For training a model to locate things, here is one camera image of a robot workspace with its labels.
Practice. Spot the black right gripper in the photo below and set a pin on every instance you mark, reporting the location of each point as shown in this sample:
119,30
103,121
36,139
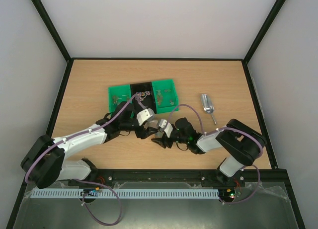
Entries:
169,140

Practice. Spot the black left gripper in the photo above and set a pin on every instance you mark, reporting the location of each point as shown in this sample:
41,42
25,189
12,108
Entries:
143,133

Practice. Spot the metal scoop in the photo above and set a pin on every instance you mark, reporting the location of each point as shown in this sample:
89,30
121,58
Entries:
208,106

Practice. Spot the clear glass jar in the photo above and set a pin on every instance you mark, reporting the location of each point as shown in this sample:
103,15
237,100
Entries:
159,133

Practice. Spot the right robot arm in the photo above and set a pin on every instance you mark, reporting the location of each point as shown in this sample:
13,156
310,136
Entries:
244,144

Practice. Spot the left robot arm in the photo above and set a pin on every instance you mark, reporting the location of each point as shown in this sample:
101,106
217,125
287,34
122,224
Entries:
48,159

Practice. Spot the green bin with gummy candies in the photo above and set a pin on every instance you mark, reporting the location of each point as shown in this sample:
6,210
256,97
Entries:
166,97

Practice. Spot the translucent stick candies pile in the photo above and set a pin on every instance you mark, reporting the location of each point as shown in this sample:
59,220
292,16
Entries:
117,99

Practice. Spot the green bin with wrapped candies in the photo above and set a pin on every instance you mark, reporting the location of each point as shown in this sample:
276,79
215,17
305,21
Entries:
118,94

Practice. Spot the black bin with lollipops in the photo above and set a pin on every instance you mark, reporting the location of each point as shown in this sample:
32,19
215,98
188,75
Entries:
149,102

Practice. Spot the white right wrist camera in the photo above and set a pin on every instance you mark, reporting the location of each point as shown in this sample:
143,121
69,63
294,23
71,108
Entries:
164,126

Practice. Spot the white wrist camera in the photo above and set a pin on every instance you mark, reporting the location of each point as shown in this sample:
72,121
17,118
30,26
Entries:
145,115
164,126

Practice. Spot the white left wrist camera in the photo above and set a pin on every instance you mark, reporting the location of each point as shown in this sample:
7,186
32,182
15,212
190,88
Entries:
145,115

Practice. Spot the black aluminium frame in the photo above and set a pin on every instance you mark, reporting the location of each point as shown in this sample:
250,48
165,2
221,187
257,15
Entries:
272,174

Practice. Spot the slotted grey cable duct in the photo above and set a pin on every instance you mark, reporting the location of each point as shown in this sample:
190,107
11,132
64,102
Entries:
127,193

